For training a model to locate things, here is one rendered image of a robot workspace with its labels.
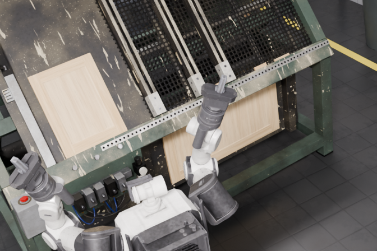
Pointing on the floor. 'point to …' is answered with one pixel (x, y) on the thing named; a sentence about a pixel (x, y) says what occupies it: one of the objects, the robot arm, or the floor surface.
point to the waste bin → (369, 5)
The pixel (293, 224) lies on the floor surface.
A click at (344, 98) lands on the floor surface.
